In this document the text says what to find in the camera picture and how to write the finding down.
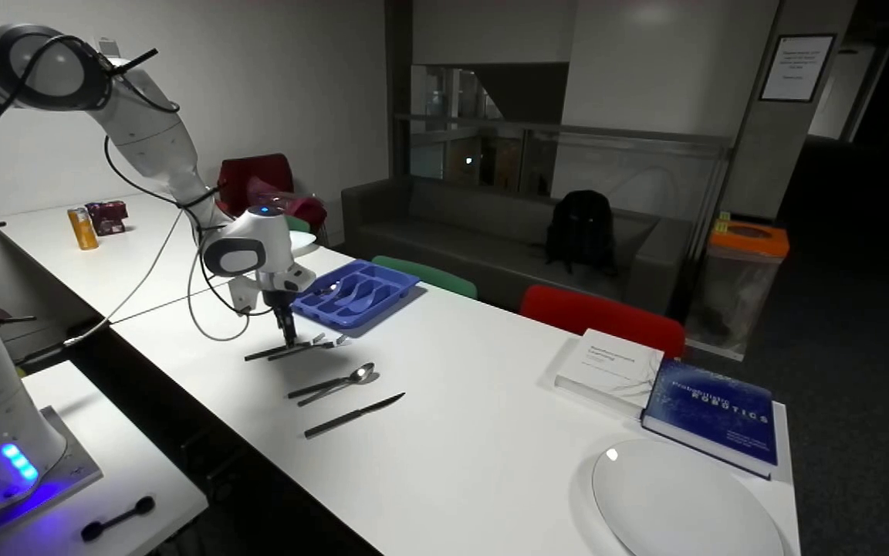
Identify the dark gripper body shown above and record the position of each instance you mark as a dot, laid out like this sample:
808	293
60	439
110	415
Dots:
286	278

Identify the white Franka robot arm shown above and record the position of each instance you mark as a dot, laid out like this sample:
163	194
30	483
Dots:
148	128

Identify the blue plastic cutlery tray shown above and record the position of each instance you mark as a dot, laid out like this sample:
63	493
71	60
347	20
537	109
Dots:
355	296

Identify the silver metal spoon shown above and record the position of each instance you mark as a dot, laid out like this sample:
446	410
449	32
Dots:
364	374

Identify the dark red armchair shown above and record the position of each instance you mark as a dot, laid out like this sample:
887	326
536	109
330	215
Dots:
261	186

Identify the black knife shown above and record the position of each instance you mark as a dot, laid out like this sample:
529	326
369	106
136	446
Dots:
354	415

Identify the small green chair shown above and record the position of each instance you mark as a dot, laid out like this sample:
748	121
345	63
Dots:
430	276

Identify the grey sofa bench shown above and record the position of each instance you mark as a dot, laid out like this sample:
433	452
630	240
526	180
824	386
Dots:
446	220

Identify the dark red packet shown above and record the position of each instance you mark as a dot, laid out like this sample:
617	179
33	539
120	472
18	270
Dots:
106	218

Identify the orange bottle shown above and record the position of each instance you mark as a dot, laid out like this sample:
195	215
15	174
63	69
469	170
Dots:
83	231

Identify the small black dumbbell shaped object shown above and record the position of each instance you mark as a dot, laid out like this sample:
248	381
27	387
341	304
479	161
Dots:
115	518

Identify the black backpack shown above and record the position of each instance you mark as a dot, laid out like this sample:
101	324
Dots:
581	234

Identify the red chair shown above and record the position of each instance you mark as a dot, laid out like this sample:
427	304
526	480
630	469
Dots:
601	316

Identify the white round plate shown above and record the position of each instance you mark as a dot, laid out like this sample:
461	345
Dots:
688	506

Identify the bin with orange lid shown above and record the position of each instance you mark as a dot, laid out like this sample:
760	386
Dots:
739	283

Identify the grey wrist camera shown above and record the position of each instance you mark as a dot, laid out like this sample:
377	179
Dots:
244	296

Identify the glass balustrade with metal rail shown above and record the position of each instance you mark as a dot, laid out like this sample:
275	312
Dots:
569	142

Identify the framed wall notice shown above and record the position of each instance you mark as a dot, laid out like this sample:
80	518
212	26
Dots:
798	67

